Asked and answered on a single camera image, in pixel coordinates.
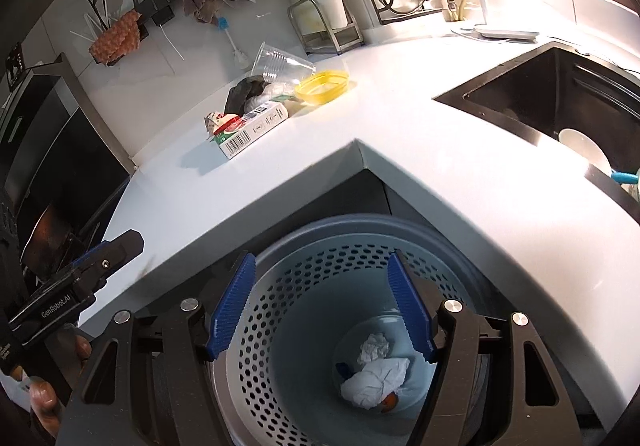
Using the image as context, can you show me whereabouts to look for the grey perforated trash bin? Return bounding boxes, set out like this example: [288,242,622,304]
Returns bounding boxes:
[212,214,491,445]

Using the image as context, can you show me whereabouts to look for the white bowl in sink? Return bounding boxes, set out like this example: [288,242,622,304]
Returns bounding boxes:
[559,128,612,177]

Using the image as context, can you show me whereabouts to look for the person's left hand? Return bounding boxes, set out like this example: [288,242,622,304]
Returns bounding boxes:
[9,366,63,445]

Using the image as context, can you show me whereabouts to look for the clear plastic wrap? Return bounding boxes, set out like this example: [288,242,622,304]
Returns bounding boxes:
[244,82,295,113]

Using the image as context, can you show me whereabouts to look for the yellow plastic lid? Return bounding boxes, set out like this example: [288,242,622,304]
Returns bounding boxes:
[294,70,349,106]

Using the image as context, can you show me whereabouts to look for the white desk lamp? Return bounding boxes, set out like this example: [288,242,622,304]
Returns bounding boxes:
[474,0,539,42]

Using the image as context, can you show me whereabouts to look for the white tissue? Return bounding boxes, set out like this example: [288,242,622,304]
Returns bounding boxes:
[341,358,410,410]

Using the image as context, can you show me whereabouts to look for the black stove cooktop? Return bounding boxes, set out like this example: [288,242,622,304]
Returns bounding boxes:
[1,58,134,314]

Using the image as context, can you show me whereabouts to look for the brown hanging rag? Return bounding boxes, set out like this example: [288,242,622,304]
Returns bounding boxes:
[182,0,221,26]

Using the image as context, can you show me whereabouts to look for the clear plastic cup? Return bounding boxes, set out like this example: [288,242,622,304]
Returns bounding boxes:
[250,42,316,84]

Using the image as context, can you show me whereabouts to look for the black bag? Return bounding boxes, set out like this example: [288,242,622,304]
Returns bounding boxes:
[224,76,267,116]

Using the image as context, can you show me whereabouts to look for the printed paper ball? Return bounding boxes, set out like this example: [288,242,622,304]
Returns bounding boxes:
[357,333,390,366]

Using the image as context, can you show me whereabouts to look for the orange dish cloth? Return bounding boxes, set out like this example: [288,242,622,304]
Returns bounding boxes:
[89,10,141,65]

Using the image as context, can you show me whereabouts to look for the blue white bottle brush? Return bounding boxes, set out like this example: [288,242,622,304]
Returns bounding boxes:
[217,16,250,72]

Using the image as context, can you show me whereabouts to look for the black kitchen sink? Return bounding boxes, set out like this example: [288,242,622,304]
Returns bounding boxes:
[433,39,640,224]

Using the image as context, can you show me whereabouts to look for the metal cutting board stand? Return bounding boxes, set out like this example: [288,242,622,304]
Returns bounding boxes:
[288,0,364,55]

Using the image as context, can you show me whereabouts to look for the green white carton box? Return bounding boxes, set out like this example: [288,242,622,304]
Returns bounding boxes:
[210,101,288,159]

